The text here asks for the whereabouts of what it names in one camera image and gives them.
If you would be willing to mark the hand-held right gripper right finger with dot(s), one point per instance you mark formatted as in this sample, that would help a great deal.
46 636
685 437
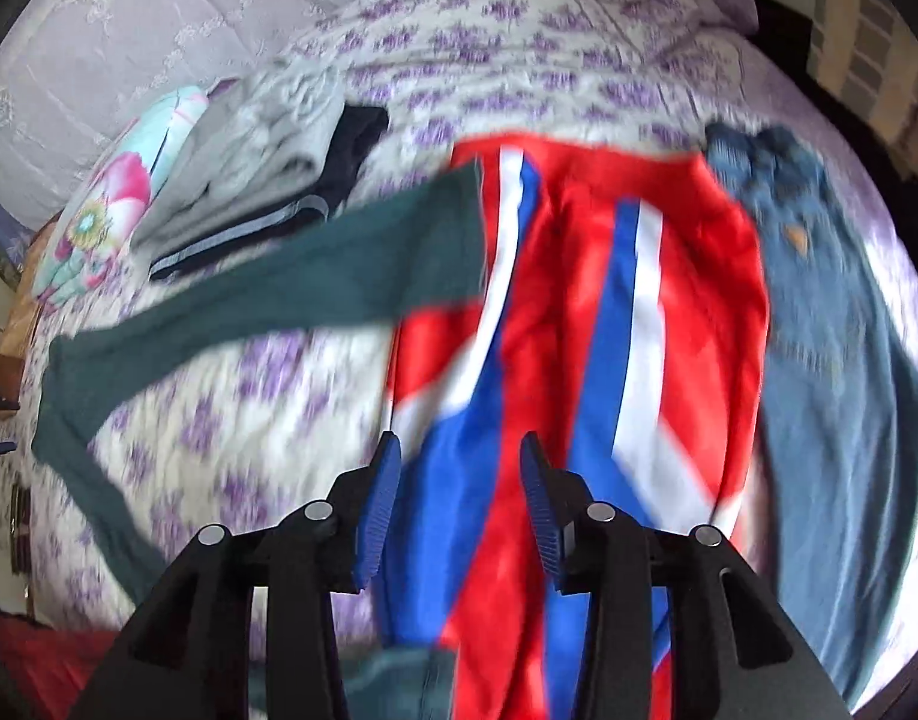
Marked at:
540 502

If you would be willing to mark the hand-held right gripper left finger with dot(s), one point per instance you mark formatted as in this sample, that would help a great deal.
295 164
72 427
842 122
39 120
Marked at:
380 495

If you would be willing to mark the red pants blue white stripes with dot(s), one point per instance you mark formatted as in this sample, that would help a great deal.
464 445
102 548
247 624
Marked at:
564 315

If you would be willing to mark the dark green pants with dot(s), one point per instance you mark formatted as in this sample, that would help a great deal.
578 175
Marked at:
316 262

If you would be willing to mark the dark navy folded pants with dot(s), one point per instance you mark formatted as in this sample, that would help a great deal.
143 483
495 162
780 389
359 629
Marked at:
346 157

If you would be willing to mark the grey folded pants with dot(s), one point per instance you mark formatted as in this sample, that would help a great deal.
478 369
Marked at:
256 150

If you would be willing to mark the brown wooden furniture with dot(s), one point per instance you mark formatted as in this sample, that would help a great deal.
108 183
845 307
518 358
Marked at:
9 345

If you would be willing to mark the dark red cloth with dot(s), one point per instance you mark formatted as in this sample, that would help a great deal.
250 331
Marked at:
31 660

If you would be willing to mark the colourful floral pillow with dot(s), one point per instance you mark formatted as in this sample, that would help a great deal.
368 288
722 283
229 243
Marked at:
114 202

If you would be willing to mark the blue jeans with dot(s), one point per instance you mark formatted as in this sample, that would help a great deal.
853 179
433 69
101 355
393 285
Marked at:
826 360

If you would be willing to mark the purple floral bedspread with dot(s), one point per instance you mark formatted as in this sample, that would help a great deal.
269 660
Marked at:
504 45

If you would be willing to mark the striped curtain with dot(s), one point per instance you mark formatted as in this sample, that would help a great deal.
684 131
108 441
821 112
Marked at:
879 52

